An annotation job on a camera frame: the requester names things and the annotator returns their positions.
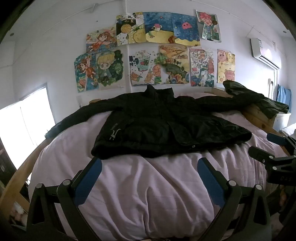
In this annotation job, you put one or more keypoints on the blue hanging cloth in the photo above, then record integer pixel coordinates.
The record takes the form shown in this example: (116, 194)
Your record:
(284, 98)

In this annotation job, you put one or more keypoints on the orange landscape whale drawing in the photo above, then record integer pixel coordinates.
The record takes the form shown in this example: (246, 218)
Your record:
(174, 64)

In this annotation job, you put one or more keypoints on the blue sea fish drawing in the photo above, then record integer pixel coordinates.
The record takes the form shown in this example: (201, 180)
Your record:
(158, 27)

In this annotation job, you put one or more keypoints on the orange-haired figure blue drawing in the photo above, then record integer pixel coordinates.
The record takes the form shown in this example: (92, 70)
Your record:
(84, 73)

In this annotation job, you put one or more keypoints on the bright window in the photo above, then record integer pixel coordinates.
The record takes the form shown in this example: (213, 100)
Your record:
(23, 120)

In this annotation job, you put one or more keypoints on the red buildings drawing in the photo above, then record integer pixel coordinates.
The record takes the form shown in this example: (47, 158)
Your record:
(201, 67)

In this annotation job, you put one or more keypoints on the red-haired figure drawing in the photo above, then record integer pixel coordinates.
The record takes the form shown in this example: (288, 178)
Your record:
(208, 25)

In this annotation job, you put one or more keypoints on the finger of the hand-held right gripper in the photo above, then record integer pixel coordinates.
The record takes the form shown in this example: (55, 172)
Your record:
(261, 155)
(277, 138)

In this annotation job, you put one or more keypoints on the black padded jacket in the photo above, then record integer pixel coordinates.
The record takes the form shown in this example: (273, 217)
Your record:
(161, 125)

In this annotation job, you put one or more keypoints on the white wall pipe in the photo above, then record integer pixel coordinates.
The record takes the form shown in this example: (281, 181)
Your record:
(271, 89)

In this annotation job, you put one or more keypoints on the wooden bed frame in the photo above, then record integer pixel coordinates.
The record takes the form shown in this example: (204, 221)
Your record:
(254, 115)

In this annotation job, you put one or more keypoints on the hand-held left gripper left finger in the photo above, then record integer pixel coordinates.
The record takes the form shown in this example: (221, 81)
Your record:
(89, 180)

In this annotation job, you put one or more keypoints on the white air conditioner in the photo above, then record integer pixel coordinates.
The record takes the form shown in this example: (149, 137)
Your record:
(261, 51)

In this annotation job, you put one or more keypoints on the turtles and cup drawing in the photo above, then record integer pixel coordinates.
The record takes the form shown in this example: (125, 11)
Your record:
(144, 67)

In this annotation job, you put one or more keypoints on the white storage box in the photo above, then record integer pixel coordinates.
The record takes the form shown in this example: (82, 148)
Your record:
(282, 120)

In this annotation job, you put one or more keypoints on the pink jellyfish drawing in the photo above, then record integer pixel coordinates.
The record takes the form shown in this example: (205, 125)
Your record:
(185, 29)

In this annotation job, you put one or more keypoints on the dark green cloth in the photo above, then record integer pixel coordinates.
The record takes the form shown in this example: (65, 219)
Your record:
(272, 106)

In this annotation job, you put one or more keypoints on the pink pigs yellow drawing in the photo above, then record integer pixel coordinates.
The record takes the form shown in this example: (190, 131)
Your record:
(226, 67)

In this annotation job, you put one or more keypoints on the pale pink bed sheet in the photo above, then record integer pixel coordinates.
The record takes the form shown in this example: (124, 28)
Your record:
(150, 190)

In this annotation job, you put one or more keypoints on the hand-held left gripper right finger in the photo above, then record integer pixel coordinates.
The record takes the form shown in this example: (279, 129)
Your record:
(209, 180)

